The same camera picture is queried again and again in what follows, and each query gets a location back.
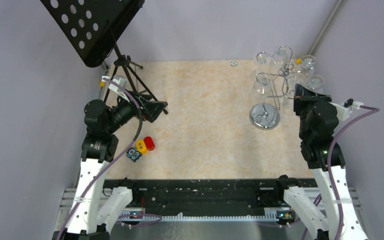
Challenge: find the red cylinder block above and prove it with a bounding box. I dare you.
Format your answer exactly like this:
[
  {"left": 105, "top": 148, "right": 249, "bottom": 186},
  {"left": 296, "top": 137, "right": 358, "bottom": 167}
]
[{"left": 143, "top": 136, "right": 156, "bottom": 151}]

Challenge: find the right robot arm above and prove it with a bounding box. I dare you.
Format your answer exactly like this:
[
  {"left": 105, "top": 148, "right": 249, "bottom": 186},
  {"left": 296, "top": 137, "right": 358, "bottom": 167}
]
[{"left": 273, "top": 84, "right": 369, "bottom": 240}]

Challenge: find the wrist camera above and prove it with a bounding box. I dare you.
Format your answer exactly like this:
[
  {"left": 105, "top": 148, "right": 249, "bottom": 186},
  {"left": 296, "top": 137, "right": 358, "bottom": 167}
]
[
  {"left": 100, "top": 75, "right": 130, "bottom": 100},
  {"left": 330, "top": 98, "right": 364, "bottom": 122}
]

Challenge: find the yellow ring block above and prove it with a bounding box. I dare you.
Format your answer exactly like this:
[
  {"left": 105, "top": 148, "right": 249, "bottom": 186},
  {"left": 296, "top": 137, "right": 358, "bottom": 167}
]
[{"left": 135, "top": 139, "right": 148, "bottom": 155}]

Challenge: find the clear smooth wine glass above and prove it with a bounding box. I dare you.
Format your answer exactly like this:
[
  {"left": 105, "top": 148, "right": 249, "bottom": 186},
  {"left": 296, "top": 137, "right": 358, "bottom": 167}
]
[{"left": 307, "top": 74, "right": 325, "bottom": 94}]

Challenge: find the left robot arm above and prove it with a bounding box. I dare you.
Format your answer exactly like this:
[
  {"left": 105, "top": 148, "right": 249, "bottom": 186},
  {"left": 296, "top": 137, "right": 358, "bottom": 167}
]
[{"left": 52, "top": 94, "right": 168, "bottom": 240}]

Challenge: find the etched wine glass far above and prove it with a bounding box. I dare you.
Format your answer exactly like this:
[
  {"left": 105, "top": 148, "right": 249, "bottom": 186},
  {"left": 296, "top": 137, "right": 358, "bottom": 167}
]
[{"left": 270, "top": 45, "right": 293, "bottom": 74}]

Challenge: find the chrome wine glass rack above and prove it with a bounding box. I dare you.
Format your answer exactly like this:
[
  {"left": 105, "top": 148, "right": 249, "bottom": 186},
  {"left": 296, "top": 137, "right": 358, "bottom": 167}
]
[{"left": 249, "top": 51, "right": 307, "bottom": 130}]

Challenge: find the etched wine glass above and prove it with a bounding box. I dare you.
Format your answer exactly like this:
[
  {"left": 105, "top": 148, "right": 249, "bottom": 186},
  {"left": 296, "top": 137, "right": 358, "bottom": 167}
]
[
  {"left": 298, "top": 55, "right": 318, "bottom": 76},
  {"left": 270, "top": 45, "right": 293, "bottom": 74}
]

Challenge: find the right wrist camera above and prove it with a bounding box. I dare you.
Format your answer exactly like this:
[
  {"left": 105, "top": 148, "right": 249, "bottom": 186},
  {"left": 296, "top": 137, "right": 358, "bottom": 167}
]
[{"left": 330, "top": 98, "right": 364, "bottom": 122}]

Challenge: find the etched wine glass near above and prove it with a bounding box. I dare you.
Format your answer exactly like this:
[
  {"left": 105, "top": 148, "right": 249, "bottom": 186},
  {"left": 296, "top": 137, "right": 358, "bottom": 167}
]
[{"left": 298, "top": 55, "right": 318, "bottom": 76}]

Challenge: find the black perforated music stand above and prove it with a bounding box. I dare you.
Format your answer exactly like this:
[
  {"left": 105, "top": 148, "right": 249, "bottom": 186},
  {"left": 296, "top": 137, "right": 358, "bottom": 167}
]
[{"left": 41, "top": 0, "right": 157, "bottom": 100}]

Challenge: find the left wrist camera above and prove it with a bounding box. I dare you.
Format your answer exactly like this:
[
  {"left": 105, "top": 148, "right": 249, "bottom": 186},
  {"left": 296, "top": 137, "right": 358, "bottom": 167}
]
[{"left": 100, "top": 75, "right": 130, "bottom": 100}]

